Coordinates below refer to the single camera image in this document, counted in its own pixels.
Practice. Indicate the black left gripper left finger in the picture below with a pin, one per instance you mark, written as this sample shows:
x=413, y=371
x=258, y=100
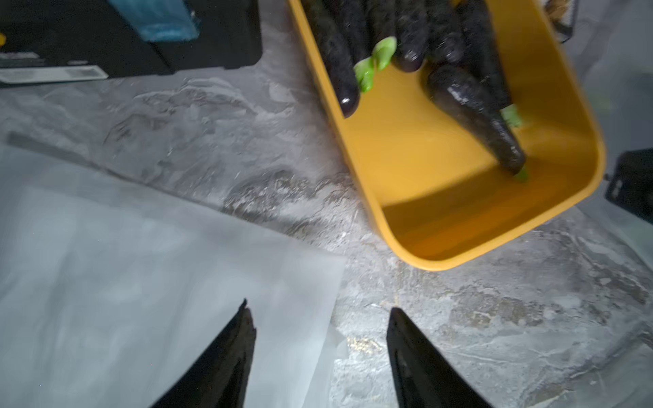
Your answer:
x=219, y=367

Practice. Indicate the pile of toy eggplants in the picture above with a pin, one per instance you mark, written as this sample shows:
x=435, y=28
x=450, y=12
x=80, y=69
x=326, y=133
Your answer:
x=356, y=39

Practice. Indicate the clear zip-top bag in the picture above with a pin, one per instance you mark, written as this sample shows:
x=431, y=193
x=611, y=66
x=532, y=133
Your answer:
x=611, y=54

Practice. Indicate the small black picture card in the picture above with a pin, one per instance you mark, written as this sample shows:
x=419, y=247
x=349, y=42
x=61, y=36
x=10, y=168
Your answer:
x=562, y=16

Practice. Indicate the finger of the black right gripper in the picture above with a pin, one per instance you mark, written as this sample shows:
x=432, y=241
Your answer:
x=630, y=185

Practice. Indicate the yellow plastic bin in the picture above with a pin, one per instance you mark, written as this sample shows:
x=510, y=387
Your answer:
x=434, y=194

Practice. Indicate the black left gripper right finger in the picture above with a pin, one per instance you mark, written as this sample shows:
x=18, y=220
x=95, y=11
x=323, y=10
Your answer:
x=422, y=376

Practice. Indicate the stack of clear zip-top bags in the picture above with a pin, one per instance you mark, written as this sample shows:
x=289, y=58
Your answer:
x=111, y=291

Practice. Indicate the black toolbox with blue latches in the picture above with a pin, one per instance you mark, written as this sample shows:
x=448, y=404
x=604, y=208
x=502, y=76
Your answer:
x=46, y=42

